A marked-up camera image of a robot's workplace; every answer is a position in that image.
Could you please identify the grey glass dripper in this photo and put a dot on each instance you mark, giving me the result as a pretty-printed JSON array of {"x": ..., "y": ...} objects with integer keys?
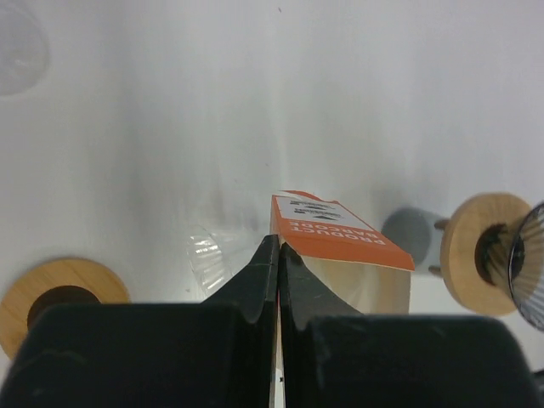
[{"x": 512, "y": 257}]

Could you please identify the clear glass carafe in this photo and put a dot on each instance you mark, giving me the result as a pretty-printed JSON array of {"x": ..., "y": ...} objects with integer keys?
[{"x": 25, "y": 53}]

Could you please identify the clear glass dripper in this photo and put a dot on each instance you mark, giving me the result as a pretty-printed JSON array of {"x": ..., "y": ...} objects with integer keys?
[{"x": 216, "y": 255}]

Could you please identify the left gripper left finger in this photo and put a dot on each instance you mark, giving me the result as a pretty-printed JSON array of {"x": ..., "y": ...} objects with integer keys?
[{"x": 217, "y": 353}]

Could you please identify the orange coffee filter box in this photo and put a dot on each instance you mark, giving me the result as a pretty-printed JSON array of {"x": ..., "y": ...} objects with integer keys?
[{"x": 357, "y": 262}]

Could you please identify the grey glass carafe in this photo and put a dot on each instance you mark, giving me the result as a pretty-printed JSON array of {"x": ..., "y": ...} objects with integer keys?
[{"x": 420, "y": 233}]

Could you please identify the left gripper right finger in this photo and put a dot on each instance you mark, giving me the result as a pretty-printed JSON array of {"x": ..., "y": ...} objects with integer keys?
[{"x": 335, "y": 356}]

